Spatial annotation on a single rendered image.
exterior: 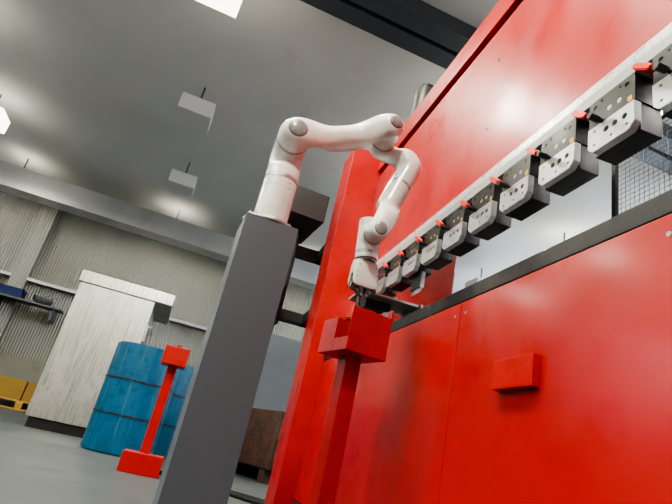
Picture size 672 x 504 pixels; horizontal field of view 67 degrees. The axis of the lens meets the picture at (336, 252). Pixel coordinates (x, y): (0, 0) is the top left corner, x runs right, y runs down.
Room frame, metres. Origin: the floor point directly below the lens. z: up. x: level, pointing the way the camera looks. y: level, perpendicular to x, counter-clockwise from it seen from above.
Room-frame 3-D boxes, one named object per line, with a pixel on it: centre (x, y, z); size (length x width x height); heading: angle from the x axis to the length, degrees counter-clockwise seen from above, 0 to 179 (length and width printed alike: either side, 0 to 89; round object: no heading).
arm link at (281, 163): (1.65, 0.26, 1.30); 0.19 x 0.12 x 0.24; 12
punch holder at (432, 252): (1.99, -0.43, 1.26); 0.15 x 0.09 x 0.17; 12
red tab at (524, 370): (1.13, -0.45, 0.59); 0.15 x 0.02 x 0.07; 12
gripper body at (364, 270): (1.70, -0.12, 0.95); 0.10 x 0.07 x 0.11; 115
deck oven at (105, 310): (6.44, 2.42, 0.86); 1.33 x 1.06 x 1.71; 15
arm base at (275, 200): (1.62, 0.25, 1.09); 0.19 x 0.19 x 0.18
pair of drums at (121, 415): (5.10, 1.45, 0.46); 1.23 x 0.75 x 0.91; 15
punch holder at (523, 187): (1.41, -0.56, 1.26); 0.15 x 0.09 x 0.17; 12
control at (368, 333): (1.76, -0.13, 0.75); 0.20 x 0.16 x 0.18; 25
